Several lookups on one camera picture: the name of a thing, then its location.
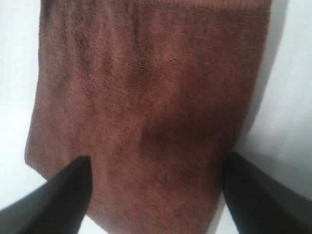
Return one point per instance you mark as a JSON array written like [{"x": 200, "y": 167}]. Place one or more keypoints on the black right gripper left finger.
[{"x": 56, "y": 207}]

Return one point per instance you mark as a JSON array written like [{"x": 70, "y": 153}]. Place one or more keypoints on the brown towel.
[{"x": 156, "y": 93}]

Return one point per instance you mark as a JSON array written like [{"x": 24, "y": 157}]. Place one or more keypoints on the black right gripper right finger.
[{"x": 259, "y": 204}]

